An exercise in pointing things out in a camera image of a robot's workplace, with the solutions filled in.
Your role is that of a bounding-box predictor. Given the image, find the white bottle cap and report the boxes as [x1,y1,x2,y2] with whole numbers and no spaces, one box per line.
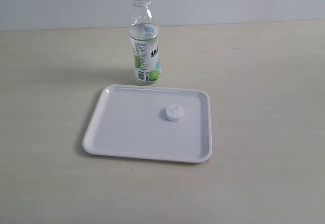
[165,104,184,121]

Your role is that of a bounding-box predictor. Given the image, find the clear plastic lime drink bottle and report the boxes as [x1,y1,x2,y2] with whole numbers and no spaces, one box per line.
[128,0,161,85]

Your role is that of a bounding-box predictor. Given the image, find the white rectangular plastic tray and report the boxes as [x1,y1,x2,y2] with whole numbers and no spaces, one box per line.
[82,84,212,164]

